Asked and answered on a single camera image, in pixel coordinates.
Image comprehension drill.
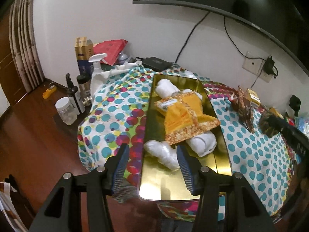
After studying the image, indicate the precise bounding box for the yellow cigarette box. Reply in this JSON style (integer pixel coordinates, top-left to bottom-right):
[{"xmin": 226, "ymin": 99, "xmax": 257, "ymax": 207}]
[{"xmin": 245, "ymin": 89, "xmax": 261, "ymax": 109}]

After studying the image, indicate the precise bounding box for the white spray bottle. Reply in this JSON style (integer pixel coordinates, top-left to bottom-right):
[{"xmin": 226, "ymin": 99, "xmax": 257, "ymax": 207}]
[{"xmin": 88, "ymin": 53, "xmax": 107, "ymax": 76}]

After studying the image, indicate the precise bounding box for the black clip stand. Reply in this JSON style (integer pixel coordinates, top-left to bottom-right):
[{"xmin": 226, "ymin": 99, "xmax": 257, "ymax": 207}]
[{"xmin": 289, "ymin": 95, "xmax": 301, "ymax": 117}]

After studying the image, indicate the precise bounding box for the clear bottle black cap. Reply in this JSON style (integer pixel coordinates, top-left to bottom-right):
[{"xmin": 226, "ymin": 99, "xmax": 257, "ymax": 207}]
[{"xmin": 76, "ymin": 73, "xmax": 91, "ymax": 102}]

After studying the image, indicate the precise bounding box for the white towel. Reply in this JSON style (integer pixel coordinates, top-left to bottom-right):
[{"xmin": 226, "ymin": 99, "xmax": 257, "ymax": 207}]
[
  {"xmin": 155, "ymin": 79, "xmax": 180, "ymax": 98},
  {"xmin": 186, "ymin": 131, "xmax": 217, "ymax": 157}
]

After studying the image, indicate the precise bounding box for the dark bottle white label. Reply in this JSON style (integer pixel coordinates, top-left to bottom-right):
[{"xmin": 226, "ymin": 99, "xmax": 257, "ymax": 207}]
[{"xmin": 65, "ymin": 73, "xmax": 85, "ymax": 115}]

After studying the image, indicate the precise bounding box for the green red box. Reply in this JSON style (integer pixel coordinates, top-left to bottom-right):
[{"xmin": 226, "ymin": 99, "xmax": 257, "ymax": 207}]
[{"xmin": 284, "ymin": 116, "xmax": 295, "ymax": 126}]

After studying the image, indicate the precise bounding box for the wall mounted television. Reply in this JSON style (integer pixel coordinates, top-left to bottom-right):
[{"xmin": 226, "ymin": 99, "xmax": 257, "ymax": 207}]
[{"xmin": 132, "ymin": 0, "xmax": 308, "ymax": 73}]

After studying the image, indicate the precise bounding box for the black plug adapter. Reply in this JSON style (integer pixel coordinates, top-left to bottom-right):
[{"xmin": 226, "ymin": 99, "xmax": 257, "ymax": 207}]
[{"xmin": 263, "ymin": 55, "xmax": 279, "ymax": 78}]

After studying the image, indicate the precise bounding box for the beige curtain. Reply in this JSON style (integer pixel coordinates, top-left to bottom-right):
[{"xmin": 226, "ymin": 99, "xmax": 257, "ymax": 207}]
[{"xmin": 9, "ymin": 0, "xmax": 45, "ymax": 93}]

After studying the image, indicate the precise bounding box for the yellow orange snack packet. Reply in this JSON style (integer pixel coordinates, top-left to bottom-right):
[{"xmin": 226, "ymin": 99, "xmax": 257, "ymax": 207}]
[{"xmin": 163, "ymin": 103, "xmax": 221, "ymax": 146}]

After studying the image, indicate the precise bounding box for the white plastic shopping bag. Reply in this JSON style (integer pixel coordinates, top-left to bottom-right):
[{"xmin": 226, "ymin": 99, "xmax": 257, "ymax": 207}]
[{"xmin": 1, "ymin": 182, "xmax": 28, "ymax": 232}]

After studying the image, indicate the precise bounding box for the black set-top box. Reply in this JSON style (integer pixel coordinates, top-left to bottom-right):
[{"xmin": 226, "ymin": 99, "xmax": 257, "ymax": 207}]
[{"xmin": 141, "ymin": 57, "xmax": 172, "ymax": 72}]

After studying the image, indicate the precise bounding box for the clear plastic bundle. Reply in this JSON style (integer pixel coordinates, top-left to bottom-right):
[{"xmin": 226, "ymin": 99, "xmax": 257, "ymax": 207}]
[{"xmin": 143, "ymin": 140, "xmax": 180, "ymax": 171}]

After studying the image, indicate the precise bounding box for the white wall socket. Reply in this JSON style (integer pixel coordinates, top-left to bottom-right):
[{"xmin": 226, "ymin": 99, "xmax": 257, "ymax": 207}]
[{"xmin": 243, "ymin": 51, "xmax": 273, "ymax": 83}]

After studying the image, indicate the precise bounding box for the thin black cable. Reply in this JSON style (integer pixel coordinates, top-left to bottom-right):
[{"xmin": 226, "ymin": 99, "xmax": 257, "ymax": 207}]
[{"xmin": 223, "ymin": 16, "xmax": 279, "ymax": 90}]

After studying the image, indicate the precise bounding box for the polka dot tablecloth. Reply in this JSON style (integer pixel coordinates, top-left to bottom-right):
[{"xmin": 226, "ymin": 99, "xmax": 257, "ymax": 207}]
[{"xmin": 77, "ymin": 65, "xmax": 294, "ymax": 215}]

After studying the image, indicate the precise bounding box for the small white round bottle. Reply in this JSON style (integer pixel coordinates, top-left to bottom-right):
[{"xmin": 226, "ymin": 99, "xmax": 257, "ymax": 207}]
[{"xmin": 117, "ymin": 52, "xmax": 128, "ymax": 65}]

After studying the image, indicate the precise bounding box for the thick black power cable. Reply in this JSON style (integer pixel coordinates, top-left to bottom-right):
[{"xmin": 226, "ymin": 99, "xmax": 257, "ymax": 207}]
[{"xmin": 174, "ymin": 11, "xmax": 210, "ymax": 63}]

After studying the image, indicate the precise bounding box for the white cloth under tablecloth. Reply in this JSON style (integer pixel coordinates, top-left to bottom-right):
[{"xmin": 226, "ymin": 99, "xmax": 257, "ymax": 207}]
[{"xmin": 90, "ymin": 60, "xmax": 143, "ymax": 97}]

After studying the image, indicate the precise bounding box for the brown wooden door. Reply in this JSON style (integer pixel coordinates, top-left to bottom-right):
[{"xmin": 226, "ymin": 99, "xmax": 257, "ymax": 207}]
[{"xmin": 0, "ymin": 10, "xmax": 27, "ymax": 106}]

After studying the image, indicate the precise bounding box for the yellow utility knife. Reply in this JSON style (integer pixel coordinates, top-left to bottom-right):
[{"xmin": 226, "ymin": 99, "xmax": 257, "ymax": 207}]
[{"xmin": 42, "ymin": 85, "xmax": 57, "ymax": 100}]

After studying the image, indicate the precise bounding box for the clear jar white lid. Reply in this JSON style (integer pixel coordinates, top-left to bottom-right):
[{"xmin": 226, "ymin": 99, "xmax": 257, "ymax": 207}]
[{"xmin": 55, "ymin": 97, "xmax": 77, "ymax": 126}]

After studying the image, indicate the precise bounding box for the gold metal tin tray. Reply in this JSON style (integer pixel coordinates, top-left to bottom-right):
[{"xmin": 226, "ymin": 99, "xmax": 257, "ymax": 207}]
[{"xmin": 138, "ymin": 74, "xmax": 232, "ymax": 202}]

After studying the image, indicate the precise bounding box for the tan cardboard box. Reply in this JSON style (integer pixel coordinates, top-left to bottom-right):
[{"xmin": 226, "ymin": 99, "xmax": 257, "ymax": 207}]
[{"xmin": 74, "ymin": 37, "xmax": 94, "ymax": 76}]

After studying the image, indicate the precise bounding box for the brown patterned snack packet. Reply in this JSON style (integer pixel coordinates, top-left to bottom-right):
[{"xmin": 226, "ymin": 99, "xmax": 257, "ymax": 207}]
[{"xmin": 230, "ymin": 86, "xmax": 255, "ymax": 133}]

